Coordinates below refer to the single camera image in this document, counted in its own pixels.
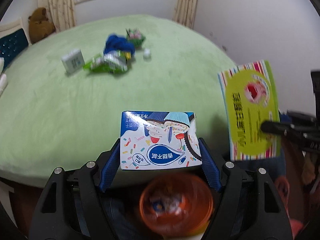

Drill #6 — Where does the floral curtain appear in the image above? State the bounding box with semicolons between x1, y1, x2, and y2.
37;0;76;33
172;0;198;29

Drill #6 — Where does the right floral curtain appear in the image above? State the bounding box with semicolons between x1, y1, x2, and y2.
172;0;198;29

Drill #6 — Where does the yellow-green striped snack box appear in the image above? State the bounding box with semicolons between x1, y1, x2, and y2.
218;60;281;161

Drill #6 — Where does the left floral curtain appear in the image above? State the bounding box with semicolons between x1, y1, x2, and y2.
37;0;76;33

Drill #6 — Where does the white pillow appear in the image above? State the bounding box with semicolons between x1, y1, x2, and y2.
0;57;8;95

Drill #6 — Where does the orange trash bin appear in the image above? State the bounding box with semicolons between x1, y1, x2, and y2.
139;173;215;238

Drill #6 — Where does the right hand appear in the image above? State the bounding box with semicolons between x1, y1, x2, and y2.
302;152;319;185

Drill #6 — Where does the blue cloth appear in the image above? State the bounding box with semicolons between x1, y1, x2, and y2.
103;34;136;55

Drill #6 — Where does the green silver snack wrapper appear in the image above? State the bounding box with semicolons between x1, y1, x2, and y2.
83;50;132;74

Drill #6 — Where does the white small carton box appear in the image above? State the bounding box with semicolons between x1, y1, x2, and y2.
61;49;85;74

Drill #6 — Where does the brown teddy bear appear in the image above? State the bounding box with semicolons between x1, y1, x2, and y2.
28;7;56;44

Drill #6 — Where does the white bottle cap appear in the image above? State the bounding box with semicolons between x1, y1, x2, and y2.
143;48;151;60

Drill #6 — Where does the blue white biscuit box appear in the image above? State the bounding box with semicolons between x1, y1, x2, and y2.
120;111;202;171

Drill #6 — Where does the green bed blanket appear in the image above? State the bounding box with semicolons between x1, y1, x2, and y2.
1;15;234;187

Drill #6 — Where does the blue tufted headboard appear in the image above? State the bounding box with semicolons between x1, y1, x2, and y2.
1;18;31;71

